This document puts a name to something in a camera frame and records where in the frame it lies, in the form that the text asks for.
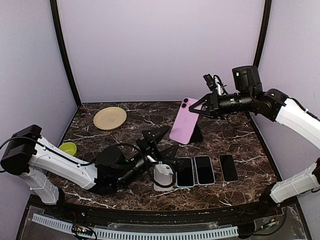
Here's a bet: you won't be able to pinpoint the black phone case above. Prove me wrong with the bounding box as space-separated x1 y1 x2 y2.
188 123 204 144

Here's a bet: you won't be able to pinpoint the black phone face up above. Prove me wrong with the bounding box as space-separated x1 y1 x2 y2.
219 154 239 183

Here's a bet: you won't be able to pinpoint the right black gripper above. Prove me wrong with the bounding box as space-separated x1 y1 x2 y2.
189 88 254 120

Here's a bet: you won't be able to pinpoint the left black frame post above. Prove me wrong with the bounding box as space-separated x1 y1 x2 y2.
49 0 82 108

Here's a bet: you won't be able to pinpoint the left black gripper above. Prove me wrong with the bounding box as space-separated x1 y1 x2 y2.
118 125 180 189

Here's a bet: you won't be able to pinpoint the black frame post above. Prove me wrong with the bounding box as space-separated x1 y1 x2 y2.
49 0 82 108
240 0 273 108

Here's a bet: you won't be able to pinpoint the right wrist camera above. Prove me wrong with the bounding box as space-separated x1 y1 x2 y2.
203 74 228 96

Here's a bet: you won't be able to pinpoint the pink phone face down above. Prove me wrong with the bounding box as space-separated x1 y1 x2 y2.
169 97 199 145

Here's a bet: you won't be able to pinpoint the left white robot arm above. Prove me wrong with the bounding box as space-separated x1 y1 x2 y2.
0 124 185 218

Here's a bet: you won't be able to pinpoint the grey clear phone case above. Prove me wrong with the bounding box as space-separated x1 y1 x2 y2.
153 168 173 192

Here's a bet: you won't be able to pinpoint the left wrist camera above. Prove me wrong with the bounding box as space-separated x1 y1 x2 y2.
146 155 174 188

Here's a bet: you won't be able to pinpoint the right black frame post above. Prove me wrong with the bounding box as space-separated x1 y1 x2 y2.
240 0 273 108

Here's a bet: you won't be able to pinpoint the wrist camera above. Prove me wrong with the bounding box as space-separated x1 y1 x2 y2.
203 74 228 96
146 155 174 188

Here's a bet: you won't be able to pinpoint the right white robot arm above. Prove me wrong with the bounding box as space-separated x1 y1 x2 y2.
188 65 320 217

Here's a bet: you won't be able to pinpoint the white slotted cable duct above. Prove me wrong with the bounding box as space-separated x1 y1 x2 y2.
31 213 239 240

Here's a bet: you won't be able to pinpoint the lavender phone case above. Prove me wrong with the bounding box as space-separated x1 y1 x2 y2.
193 155 216 186

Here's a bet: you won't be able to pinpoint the beige round plate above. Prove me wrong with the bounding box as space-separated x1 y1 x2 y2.
93 107 127 131

